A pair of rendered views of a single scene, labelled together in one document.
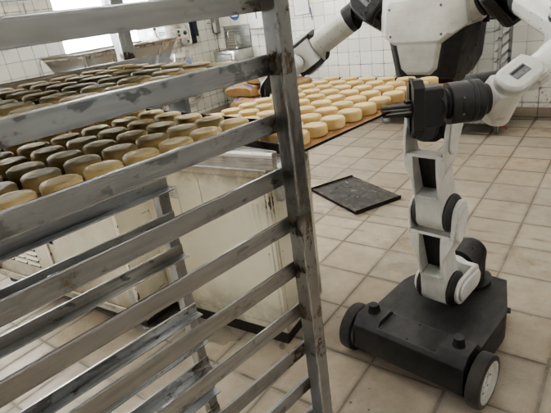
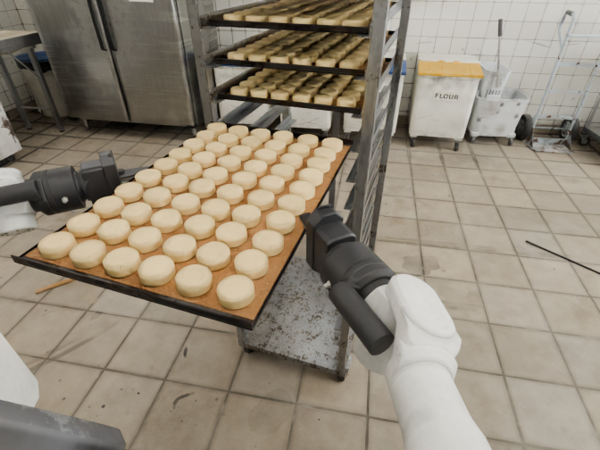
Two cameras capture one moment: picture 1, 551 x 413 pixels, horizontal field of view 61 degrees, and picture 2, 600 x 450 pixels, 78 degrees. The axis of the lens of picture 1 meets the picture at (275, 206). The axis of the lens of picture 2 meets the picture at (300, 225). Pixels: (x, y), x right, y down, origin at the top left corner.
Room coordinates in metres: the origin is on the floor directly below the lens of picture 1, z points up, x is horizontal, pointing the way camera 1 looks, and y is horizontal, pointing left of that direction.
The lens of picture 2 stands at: (1.78, -0.31, 1.54)
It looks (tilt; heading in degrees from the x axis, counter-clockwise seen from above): 36 degrees down; 152
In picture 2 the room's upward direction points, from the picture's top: straight up
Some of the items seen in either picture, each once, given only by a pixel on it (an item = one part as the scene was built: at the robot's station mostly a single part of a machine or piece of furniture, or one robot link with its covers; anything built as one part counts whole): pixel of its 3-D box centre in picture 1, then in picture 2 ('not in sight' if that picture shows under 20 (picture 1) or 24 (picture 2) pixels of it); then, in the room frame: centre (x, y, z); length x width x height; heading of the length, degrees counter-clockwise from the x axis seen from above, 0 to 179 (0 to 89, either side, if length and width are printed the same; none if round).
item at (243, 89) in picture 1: (253, 86); not in sight; (6.13, 0.06, 0.47); 0.72 x 0.42 x 0.17; 142
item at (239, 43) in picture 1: (236, 47); not in sight; (6.78, 0.23, 0.93); 0.99 x 0.38 x 1.09; 52
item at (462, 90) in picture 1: (438, 104); (88, 185); (0.99, -0.37, 1.16); 0.12 x 0.10 x 0.13; 88
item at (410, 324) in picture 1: (442, 300); not in sight; (1.60, -0.64, 0.19); 0.64 x 0.52 x 0.33; 133
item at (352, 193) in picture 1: (353, 192); not in sight; (3.28, -0.61, 0.02); 0.60 x 0.40 x 0.03; 24
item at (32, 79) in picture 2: not in sight; (53, 83); (-3.56, -0.75, 0.33); 0.54 x 0.53 x 0.66; 52
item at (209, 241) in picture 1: (234, 232); not in sight; (1.99, 0.21, 0.45); 0.70 x 0.34 x 0.90; 56
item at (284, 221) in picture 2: not in sight; (280, 221); (1.30, -0.09, 1.17); 0.05 x 0.05 x 0.02
